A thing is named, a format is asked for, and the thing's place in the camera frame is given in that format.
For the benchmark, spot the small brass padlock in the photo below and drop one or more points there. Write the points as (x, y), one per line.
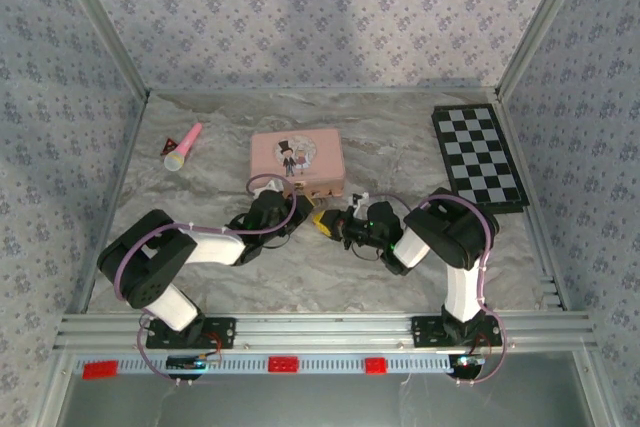
(300, 186)

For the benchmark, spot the pink cartoon tin box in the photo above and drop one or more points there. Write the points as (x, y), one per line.
(300, 154)

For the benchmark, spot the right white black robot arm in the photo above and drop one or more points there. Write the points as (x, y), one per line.
(462, 292)

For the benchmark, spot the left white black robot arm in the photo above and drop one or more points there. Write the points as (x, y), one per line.
(215, 249)

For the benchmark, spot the pink toy microphone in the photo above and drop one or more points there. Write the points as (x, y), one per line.
(182, 147)

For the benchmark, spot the small red black triangle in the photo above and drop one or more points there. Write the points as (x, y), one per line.
(168, 147)

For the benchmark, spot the black grey chessboard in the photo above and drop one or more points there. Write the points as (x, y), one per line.
(477, 159)

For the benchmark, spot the small red plastic block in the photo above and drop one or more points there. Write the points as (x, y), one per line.
(375, 366)

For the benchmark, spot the medium red plastic block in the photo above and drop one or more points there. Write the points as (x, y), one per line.
(283, 364)

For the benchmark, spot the left green circuit board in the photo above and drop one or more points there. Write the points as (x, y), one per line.
(185, 363)

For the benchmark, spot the green circuit board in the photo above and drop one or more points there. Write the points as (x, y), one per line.
(467, 363)
(185, 363)

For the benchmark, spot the right green circuit board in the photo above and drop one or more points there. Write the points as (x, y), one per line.
(467, 363)

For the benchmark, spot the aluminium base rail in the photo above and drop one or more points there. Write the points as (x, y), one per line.
(325, 332)

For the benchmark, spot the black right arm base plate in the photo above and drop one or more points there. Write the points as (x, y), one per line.
(425, 332)

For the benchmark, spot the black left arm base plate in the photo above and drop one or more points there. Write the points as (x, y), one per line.
(220, 334)

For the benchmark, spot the aluminium frame post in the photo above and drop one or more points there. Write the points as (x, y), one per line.
(100, 22)
(542, 22)

